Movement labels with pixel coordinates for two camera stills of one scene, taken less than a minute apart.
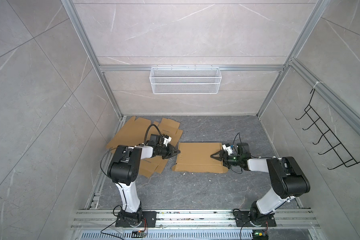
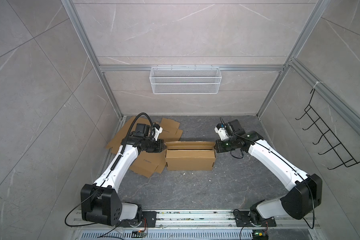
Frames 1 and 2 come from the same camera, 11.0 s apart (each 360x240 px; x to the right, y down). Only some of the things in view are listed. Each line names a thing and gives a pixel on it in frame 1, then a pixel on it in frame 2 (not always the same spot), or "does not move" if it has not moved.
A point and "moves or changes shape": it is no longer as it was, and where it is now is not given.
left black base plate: (149, 219) does not move
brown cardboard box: (196, 157) moves or changes shape
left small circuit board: (137, 234) does not move
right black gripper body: (231, 160) → (225, 145)
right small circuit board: (260, 234) does not move
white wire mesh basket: (185, 80) does not move
